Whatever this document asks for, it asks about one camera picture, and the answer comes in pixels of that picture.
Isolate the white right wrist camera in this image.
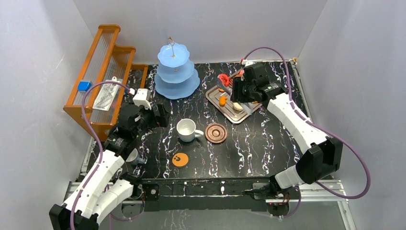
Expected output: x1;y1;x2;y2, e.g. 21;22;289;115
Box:
241;59;255;67

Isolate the silver metal tray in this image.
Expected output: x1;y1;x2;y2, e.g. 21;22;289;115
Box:
205;74;262;124

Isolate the blue eraser block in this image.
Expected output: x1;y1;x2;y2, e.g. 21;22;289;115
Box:
77;81;92;92

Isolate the clear ruler set package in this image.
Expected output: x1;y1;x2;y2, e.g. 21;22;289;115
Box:
92;76;123;111

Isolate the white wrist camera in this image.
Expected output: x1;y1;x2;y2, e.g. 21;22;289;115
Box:
133;88;151;110
241;59;255;67

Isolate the white ceramic mug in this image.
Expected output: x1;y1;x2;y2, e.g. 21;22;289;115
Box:
176;118;204;142

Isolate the blue three-tier cake stand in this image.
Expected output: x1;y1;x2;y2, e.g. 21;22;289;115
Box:
154;37;200;100

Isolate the cream white donut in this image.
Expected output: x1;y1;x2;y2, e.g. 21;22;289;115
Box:
233;102;244;111

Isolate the brown wooden saucer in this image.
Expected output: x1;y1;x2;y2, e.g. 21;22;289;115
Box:
205;123;227;144

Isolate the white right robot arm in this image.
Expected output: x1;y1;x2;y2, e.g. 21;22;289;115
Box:
231;63;343;198

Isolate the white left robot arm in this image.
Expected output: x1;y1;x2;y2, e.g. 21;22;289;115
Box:
49;103;170;230

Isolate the orange round coaster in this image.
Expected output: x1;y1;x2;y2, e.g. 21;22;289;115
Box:
171;152;189;168

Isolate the round orange cookie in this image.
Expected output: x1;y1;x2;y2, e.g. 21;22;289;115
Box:
219;96;227;106

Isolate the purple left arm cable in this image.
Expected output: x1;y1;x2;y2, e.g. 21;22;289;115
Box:
69;80;135;230

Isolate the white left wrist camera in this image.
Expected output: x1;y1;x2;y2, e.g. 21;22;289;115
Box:
133;88;151;110

